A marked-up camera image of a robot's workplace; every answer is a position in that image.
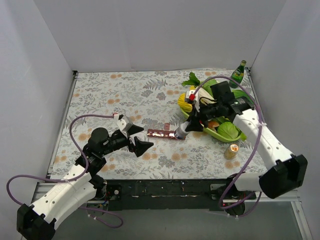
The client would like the white pill bottle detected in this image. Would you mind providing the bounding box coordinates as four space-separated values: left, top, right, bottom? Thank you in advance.
174 121 190 140

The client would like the red weekly pill organizer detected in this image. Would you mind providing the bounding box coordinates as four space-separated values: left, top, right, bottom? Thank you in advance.
147 123 176 140

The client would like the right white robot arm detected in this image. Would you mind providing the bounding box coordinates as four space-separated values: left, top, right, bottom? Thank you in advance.
175 81 308 199

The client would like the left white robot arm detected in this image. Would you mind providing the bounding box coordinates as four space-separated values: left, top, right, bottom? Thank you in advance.
16 123 153 240

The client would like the brown mushroom toy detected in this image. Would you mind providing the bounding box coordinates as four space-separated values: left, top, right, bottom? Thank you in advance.
208 120 220 129

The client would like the green bok choy toy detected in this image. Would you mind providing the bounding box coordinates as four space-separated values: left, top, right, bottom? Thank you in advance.
202 79 253 103

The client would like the yellow napa cabbage toy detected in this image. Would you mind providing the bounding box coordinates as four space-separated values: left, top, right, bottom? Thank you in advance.
177 86 200 113

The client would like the round green cabbage toy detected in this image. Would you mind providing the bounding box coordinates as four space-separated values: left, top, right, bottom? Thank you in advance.
217 121 242 139

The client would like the floral patterned table mat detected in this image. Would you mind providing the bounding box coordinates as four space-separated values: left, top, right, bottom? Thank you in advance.
49 70 253 179

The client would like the green oval vegetable tray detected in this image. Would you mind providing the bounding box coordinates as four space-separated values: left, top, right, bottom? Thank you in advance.
180 107 247 144

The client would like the green glass bottle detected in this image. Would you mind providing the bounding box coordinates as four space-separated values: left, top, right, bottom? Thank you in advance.
229 60 247 89

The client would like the small orange-lid jar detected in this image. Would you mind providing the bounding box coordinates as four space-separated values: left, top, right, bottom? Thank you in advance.
223 143 239 160

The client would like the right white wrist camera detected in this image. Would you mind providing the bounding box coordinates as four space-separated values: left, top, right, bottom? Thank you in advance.
184 90 200 112

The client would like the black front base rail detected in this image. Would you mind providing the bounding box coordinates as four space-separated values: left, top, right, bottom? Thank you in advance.
89 176 231 211

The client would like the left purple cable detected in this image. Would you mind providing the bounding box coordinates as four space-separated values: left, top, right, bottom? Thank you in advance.
6 113 124 229

